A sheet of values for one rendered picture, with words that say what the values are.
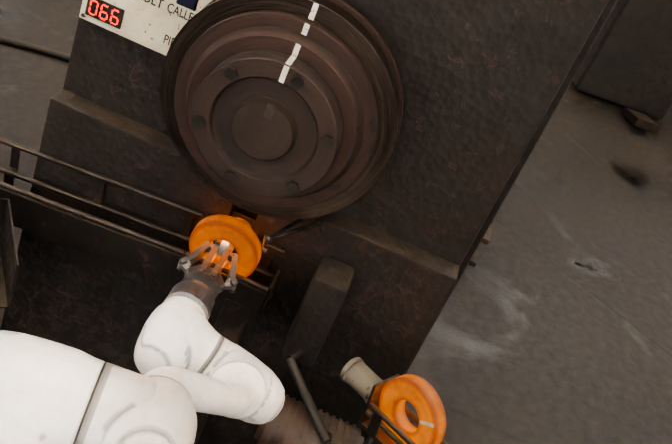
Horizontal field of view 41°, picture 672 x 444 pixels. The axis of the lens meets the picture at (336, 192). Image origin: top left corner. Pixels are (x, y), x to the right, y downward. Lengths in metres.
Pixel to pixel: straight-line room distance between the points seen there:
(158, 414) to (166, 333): 0.56
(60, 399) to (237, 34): 0.82
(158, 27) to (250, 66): 0.34
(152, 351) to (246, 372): 0.17
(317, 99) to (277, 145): 0.12
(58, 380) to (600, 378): 2.69
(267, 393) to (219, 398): 0.22
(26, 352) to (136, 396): 0.14
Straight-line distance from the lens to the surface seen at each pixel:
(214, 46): 1.69
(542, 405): 3.25
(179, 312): 1.66
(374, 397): 1.87
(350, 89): 1.64
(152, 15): 1.90
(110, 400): 1.09
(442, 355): 3.19
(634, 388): 3.61
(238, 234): 1.89
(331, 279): 1.90
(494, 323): 3.46
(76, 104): 2.04
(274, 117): 1.63
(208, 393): 1.43
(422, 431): 1.82
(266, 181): 1.70
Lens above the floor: 1.92
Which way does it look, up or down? 31 degrees down
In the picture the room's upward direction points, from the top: 24 degrees clockwise
